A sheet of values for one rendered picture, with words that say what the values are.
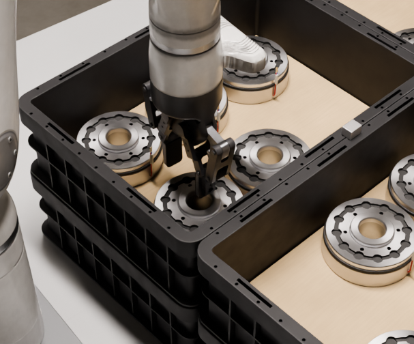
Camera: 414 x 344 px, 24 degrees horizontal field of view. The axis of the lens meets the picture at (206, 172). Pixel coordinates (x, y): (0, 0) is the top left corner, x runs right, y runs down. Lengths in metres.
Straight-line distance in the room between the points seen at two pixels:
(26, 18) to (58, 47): 1.26
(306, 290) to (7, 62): 0.43
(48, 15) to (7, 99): 2.01
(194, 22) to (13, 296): 0.32
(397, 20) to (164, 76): 0.53
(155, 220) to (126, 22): 0.68
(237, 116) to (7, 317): 0.42
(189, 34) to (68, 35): 0.68
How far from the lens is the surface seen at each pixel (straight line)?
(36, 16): 2.85
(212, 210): 1.09
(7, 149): 0.86
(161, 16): 0.94
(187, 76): 0.98
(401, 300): 1.08
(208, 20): 0.95
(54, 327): 1.09
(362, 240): 1.08
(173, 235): 0.99
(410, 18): 1.44
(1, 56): 0.82
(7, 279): 0.97
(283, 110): 1.27
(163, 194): 1.12
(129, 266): 1.12
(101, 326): 1.21
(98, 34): 1.61
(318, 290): 1.08
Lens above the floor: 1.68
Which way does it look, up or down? 46 degrees down
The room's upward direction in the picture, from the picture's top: straight up
